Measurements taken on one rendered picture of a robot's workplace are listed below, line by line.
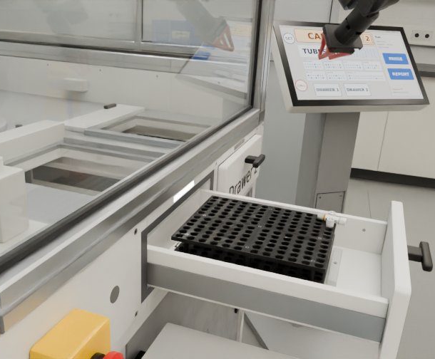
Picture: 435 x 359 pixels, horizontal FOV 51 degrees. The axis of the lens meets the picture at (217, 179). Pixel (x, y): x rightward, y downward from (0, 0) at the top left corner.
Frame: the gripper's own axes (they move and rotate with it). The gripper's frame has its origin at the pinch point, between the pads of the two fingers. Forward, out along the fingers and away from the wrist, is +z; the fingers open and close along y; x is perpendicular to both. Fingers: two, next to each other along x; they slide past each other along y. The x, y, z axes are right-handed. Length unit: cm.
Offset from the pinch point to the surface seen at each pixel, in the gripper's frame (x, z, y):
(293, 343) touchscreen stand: 78, 75, -10
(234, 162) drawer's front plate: 33, -11, 38
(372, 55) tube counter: -10.9, 14.7, -30.9
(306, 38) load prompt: -16.8, 15.4, -7.2
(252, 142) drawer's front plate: 25.4, -1.6, 28.3
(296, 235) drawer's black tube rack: 53, -31, 40
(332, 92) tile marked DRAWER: 3.2, 14.8, -11.0
